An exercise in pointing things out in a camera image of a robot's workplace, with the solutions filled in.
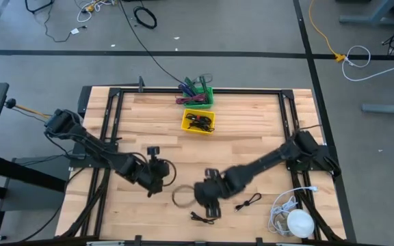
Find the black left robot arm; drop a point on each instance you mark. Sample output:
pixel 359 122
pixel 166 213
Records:
pixel 91 143

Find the black upright frame post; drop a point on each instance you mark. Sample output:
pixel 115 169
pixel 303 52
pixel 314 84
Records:
pixel 141 83

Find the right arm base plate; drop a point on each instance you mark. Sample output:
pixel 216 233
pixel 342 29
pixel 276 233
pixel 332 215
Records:
pixel 323 164

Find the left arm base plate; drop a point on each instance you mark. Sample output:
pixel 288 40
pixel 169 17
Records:
pixel 80 163

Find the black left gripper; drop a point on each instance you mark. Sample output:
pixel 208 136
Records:
pixel 157 172

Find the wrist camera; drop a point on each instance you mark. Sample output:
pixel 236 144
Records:
pixel 153 151
pixel 212 173

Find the black aluminium table frame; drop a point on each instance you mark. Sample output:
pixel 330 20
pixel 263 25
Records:
pixel 156 90

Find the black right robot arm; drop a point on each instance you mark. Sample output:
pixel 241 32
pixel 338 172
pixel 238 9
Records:
pixel 262 164

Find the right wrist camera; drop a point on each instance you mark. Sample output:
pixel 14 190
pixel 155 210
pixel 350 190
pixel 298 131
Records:
pixel 212 173

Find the yellow plastic basket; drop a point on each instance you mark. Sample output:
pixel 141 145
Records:
pixel 184 126

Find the green plastic basket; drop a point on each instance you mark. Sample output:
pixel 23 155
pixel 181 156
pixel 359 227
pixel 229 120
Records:
pixel 210 100

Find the white dome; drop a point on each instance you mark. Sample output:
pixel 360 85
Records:
pixel 300 223

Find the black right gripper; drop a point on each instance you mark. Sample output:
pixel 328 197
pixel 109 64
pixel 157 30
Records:
pixel 210 191

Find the white power adapter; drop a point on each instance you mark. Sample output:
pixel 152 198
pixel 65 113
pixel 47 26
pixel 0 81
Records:
pixel 75 31

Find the grey desk leg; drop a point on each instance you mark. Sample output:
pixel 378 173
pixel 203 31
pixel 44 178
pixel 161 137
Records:
pixel 371 17

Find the yellow rod black knob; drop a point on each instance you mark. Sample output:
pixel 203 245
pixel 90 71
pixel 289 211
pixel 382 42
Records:
pixel 10 103

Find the grey desk foot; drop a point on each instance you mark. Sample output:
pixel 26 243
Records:
pixel 388 108

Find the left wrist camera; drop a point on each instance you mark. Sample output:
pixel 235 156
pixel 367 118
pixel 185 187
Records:
pixel 153 151

